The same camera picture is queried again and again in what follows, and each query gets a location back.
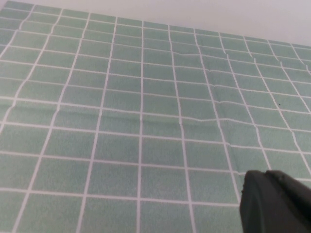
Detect green white checked tablecloth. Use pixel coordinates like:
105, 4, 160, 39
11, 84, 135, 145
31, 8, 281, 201
0, 0, 311, 233

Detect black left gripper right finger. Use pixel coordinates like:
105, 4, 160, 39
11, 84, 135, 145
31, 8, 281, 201
265, 170, 311, 233

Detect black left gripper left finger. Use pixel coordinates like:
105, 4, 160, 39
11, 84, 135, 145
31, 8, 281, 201
239, 170, 302, 233

